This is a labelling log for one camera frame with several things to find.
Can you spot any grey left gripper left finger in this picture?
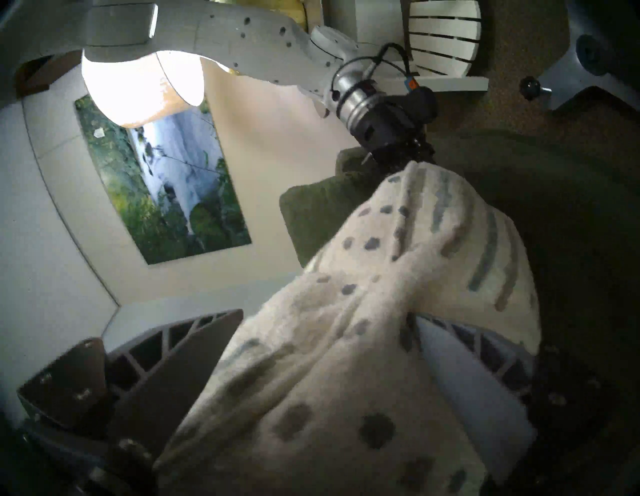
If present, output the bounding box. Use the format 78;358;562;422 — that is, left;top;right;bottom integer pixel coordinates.
106;309;245;452

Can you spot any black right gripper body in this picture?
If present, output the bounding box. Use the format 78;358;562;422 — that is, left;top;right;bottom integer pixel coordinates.
350;94;436;172

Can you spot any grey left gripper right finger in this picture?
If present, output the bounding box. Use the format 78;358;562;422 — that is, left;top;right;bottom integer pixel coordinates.
414;314;539;484

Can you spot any cream dotted striped cushion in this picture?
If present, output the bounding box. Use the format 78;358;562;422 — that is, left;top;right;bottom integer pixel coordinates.
152;161;543;496

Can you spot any green sofa armrest cushion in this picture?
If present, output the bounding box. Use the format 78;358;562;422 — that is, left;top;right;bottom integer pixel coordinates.
279;147;396;268

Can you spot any white slatted chair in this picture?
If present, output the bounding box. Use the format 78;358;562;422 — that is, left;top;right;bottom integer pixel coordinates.
350;0;490;93

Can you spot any black base knob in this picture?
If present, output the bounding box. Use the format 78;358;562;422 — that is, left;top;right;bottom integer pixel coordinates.
519;76;553;102

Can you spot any green fabric sofa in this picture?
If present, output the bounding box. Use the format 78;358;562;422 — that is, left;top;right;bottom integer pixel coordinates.
279;127;640;496

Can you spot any waterfall landscape painting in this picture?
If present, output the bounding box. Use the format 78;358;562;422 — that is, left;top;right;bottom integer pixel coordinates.
74;95;252;266

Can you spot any black round base dial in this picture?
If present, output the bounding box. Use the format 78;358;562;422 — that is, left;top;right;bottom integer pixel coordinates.
575;32;609;64

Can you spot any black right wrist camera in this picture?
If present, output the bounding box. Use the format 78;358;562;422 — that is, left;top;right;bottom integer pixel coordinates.
395;86;440;124

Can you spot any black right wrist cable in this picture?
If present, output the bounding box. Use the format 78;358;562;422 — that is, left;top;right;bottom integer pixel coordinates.
340;42;417;92

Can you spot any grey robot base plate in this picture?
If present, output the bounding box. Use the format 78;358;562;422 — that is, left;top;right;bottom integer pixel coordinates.
537;0;640;113

